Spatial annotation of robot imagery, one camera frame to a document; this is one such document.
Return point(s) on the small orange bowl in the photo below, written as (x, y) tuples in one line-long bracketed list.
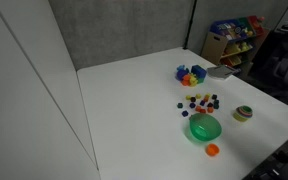
[(212, 150)]

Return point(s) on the stack of colourful small bowls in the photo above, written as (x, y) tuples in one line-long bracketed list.
[(243, 113)]

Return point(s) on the large green plastic bowl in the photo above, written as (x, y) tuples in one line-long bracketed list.
[(204, 127)]

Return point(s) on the dark teal small cube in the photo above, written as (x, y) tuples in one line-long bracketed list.
[(216, 104)]

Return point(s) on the wooden toy bin shelf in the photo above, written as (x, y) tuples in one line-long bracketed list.
[(234, 42)]

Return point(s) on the blue small cube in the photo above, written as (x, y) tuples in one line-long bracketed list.
[(185, 113)]

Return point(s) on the black vertical pole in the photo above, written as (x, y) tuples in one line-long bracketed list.
[(185, 45)]

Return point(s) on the dark green small cube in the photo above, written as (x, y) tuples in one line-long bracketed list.
[(179, 105)]

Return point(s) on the orange small cube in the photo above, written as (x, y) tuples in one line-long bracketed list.
[(210, 109)]

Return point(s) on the grey flat box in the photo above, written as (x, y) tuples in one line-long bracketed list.
[(221, 72)]

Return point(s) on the pile of colourful interlocking blocks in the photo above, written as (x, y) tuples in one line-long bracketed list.
[(190, 76)]

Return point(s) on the yellow small cube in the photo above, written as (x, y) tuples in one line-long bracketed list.
[(187, 97)]

